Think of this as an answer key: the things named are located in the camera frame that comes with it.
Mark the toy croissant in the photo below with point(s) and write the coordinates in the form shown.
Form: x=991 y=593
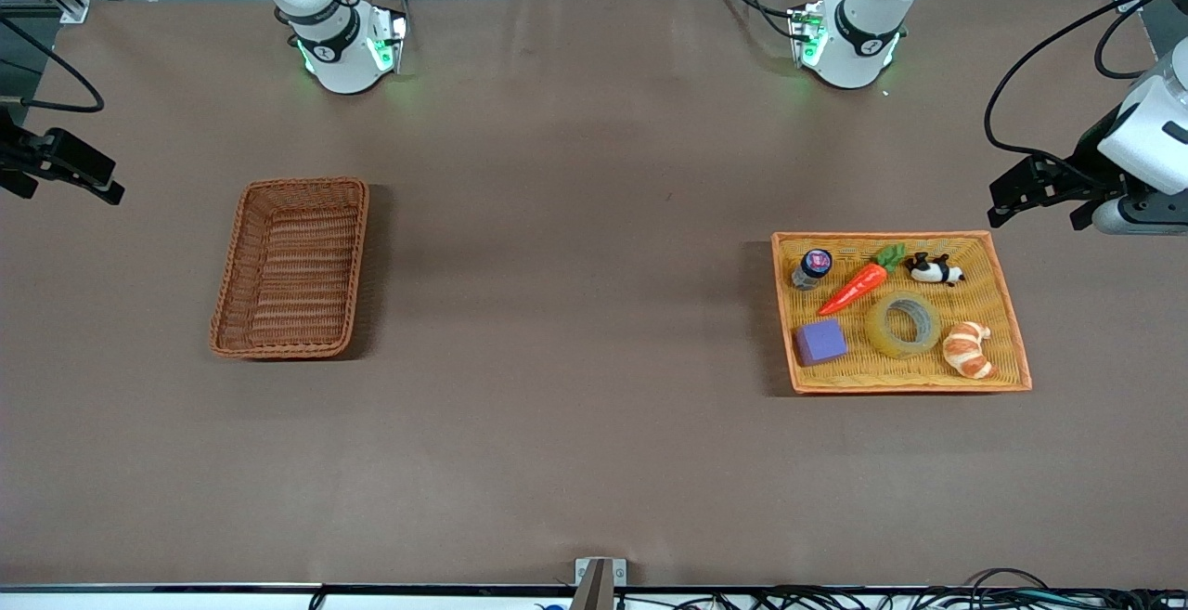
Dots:
x=965 y=350

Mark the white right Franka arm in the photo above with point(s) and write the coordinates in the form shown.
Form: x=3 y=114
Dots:
x=343 y=62

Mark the orange toy carrot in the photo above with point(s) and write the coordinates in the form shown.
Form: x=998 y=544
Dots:
x=858 y=287

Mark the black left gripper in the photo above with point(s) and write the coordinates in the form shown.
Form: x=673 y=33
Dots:
x=1084 y=168

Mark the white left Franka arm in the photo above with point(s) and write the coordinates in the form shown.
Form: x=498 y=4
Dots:
x=849 y=53

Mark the black white panda toy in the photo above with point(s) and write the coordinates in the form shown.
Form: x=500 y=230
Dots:
x=933 y=270

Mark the metal table edge bracket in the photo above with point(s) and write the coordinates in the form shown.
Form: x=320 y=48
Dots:
x=583 y=568

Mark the clear yellowish tape roll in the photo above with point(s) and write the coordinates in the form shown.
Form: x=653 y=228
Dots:
x=874 y=327

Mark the purple foam cube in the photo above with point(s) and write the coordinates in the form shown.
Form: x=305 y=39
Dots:
x=820 y=343

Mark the brown camera mount post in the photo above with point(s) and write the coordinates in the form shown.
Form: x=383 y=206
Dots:
x=594 y=590

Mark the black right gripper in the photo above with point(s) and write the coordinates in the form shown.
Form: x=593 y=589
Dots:
x=20 y=155

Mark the brown deep wicker basket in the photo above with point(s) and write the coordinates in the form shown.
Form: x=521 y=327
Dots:
x=292 y=266

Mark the small bottle blue cap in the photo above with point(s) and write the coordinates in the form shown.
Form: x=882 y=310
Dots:
x=812 y=268

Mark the orange flat wicker basket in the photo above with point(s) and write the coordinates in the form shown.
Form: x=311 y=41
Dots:
x=919 y=373

